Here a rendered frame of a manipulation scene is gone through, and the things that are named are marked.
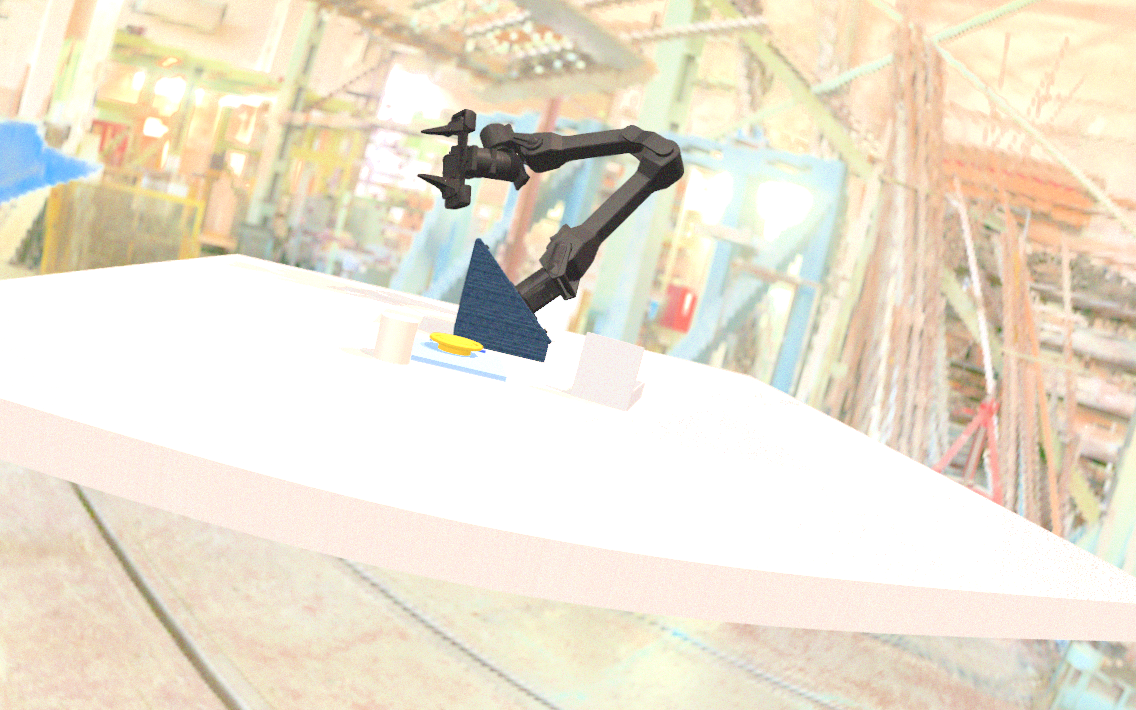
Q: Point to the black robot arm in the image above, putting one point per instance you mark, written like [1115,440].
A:
[571,251]

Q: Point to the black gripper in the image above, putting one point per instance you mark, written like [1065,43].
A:
[470,160]

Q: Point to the yellow plate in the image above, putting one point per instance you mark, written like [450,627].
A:
[455,344]

